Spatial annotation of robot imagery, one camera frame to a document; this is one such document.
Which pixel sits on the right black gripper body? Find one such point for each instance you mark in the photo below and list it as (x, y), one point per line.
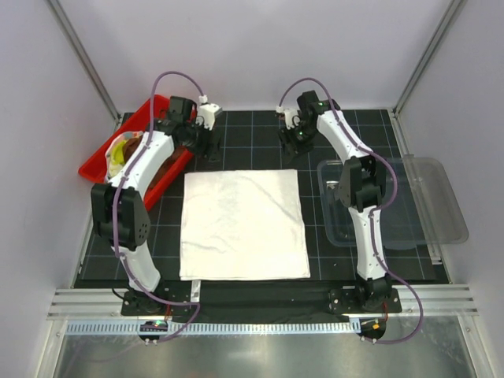
(299, 138)

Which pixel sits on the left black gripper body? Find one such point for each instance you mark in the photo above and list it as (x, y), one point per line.
(198, 138)

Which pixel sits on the brown towel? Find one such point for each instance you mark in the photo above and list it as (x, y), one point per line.
(131, 146)

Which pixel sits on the white terry towel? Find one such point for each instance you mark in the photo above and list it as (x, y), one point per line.
(243, 225)

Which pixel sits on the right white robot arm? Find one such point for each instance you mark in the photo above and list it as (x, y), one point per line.
(361, 188)

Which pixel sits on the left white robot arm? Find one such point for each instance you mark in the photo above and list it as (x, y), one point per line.
(119, 214)

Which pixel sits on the black grid cutting mat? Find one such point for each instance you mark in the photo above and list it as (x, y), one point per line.
(250, 141)

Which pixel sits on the yellow patterned towel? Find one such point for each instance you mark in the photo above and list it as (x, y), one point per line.
(114, 156)

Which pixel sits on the red plastic bin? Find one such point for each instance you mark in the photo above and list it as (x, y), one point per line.
(94, 169)

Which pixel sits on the clear plastic container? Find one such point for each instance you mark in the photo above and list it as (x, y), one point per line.
(424, 212)

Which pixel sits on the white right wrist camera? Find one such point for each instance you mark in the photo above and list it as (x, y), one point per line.
(289, 116)

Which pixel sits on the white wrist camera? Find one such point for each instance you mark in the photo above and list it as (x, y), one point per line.
(207, 113)
(289, 116)

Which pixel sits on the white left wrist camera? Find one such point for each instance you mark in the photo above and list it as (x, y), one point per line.
(207, 113)

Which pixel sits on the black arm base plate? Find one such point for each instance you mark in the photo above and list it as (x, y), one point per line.
(260, 302)

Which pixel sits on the perforated metal cable rail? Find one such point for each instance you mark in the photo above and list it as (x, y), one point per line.
(161, 328)

